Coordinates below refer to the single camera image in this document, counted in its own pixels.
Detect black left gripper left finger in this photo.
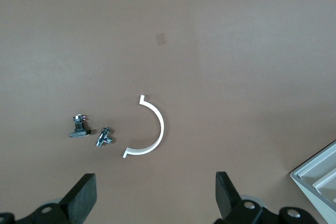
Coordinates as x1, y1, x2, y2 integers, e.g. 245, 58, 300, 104
0, 173, 98, 224

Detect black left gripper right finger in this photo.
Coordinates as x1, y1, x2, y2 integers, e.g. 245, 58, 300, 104
214, 171, 320, 224

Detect white drawer cabinet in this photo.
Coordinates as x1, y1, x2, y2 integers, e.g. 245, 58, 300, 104
290, 138, 336, 224

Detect small metal black part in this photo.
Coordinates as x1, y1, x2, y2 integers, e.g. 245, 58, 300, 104
95, 126, 114, 148

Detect black flat-head switch component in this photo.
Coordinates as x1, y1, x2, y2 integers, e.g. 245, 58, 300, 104
69, 114, 92, 138

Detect white semicircular plastic bracket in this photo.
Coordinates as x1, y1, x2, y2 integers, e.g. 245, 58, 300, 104
122, 94, 165, 159

